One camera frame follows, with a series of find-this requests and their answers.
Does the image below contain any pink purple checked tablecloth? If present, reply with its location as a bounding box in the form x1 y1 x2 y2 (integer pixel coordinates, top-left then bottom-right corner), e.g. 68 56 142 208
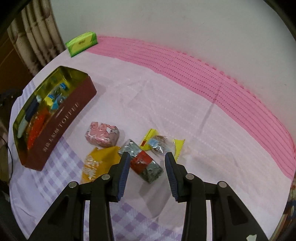
9 37 295 237

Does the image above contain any grey green red-banded block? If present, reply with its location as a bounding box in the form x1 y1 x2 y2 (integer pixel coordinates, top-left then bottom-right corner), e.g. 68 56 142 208
118 139 163 183

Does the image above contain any beige pleated curtain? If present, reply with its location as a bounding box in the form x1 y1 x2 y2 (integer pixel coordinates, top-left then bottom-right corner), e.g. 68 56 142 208
7 0 65 76

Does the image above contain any maroon gold toffee tin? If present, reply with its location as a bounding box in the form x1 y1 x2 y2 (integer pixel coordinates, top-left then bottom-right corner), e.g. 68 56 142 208
13 66 97 171

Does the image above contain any navy blue snack packet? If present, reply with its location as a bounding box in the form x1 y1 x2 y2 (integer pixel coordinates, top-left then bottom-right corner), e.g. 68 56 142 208
17 95 42 138

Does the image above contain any blue dark candy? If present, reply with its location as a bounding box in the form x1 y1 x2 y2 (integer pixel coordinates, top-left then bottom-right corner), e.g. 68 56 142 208
51 94 66 110

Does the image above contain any orange yellow snack packet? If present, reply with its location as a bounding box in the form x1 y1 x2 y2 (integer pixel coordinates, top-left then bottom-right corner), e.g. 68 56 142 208
80 146 120 184

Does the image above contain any green tissue pack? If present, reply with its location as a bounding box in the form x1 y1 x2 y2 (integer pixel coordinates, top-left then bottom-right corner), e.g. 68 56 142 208
66 32 98 57

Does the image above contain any pink patterned candy box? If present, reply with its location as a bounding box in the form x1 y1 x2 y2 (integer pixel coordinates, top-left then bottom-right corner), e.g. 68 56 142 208
85 121 120 148

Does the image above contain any yellow clear candy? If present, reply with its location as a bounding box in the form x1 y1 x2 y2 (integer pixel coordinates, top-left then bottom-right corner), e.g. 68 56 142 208
139 128 185 161

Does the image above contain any red orange snack packet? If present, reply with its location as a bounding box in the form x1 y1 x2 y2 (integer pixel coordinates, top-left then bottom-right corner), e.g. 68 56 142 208
27 108 50 150

